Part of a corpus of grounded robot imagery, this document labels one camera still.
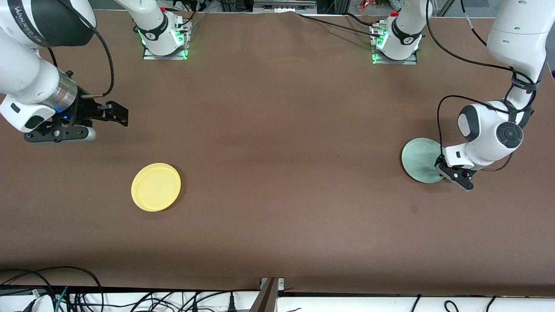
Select pale green round plate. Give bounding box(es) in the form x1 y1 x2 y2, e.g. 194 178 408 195
401 137 447 184

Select yellow round plate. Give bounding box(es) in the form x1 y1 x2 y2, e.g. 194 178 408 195
131 162 182 212

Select brown table cover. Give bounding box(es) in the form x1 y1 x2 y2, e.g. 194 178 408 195
0 9 555 297

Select orange small objects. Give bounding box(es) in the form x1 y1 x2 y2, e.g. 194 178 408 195
358 0 391 11

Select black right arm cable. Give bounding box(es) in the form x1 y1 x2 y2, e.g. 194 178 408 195
47 0 115 98

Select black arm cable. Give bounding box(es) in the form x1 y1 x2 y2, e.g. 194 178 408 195
426 0 542 172
47 0 115 98

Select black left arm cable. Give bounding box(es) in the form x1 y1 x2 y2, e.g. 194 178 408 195
426 0 542 172

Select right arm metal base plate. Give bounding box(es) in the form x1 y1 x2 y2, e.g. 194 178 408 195
143 19 192 60

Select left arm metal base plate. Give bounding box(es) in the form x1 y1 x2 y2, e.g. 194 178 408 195
372 26 419 65

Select black looped cable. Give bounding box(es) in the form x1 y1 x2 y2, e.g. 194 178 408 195
0 266 104 312

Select short black table cable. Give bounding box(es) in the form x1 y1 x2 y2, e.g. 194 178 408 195
345 12 380 27

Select long black table cable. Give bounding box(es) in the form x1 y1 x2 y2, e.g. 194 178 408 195
295 12 384 35

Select teal cable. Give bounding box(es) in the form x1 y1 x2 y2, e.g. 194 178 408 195
54 286 70 312

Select aluminium frame rail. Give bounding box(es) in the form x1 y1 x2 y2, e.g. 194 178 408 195
253 0 318 13

